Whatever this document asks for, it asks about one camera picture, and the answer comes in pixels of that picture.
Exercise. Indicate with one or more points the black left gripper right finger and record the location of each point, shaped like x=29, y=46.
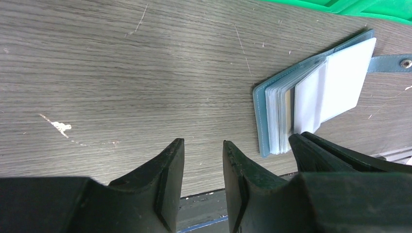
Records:
x=313, y=202

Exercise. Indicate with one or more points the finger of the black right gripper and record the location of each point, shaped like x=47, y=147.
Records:
x=315, y=154

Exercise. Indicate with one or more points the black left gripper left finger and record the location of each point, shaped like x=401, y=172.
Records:
x=145, y=200

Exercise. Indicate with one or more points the blue card holder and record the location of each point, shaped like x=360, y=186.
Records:
x=300, y=98

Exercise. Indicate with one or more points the green bin with gold cards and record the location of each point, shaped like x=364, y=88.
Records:
x=399, y=11

